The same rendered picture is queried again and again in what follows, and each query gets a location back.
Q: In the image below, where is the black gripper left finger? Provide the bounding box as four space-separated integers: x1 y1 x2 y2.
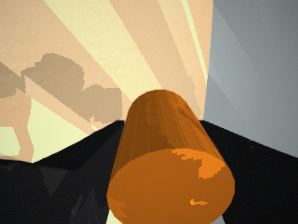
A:
0 120 125 224

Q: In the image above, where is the orange knob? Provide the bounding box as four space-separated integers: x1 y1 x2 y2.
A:
106 89 235 224

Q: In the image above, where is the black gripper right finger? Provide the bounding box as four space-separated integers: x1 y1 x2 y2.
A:
198 120 298 224

